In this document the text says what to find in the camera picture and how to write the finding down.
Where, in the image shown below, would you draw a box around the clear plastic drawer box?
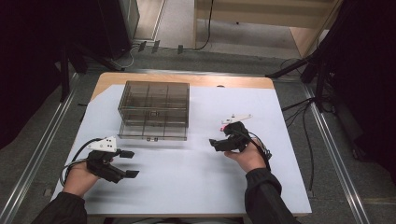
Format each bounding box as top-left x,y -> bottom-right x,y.
117,79 -> 191,143

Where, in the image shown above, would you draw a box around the black metal stand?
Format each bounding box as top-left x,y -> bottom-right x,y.
59,40 -> 126,103
264,31 -> 344,114

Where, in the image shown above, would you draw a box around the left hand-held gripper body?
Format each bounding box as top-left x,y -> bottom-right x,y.
86,135 -> 126,184

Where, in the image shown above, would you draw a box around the black curtain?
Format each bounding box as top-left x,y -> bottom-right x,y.
0,0 -> 133,151
314,0 -> 396,185

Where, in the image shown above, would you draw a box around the metal floor rail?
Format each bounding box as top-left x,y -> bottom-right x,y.
303,83 -> 372,224
0,73 -> 80,224

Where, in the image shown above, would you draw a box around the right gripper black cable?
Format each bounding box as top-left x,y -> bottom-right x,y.
247,130 -> 274,173

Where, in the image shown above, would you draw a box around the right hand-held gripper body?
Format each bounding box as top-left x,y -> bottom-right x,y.
220,113 -> 253,153

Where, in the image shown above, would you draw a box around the person's right hand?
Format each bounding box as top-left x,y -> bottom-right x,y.
223,141 -> 268,174

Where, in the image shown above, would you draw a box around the person's left hand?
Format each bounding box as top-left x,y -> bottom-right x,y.
62,160 -> 101,199

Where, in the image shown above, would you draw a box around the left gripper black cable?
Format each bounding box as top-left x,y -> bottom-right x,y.
59,137 -> 104,188

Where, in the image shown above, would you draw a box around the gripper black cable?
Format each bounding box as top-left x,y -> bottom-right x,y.
247,130 -> 274,173
59,137 -> 104,188

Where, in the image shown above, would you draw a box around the thin black hanging cable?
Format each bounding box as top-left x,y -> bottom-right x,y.
183,0 -> 216,52

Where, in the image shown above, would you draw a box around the light wooden furniture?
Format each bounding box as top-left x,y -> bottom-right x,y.
192,0 -> 344,59

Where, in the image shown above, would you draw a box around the white table mat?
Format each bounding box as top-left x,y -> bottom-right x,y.
50,83 -> 313,217

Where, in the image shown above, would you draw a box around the black floor cables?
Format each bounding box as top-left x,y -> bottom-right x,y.
280,58 -> 316,192

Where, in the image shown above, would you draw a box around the grey cabinet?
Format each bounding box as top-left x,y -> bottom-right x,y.
120,0 -> 141,42

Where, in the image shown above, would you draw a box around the white floor cable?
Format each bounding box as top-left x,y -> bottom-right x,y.
110,45 -> 140,71

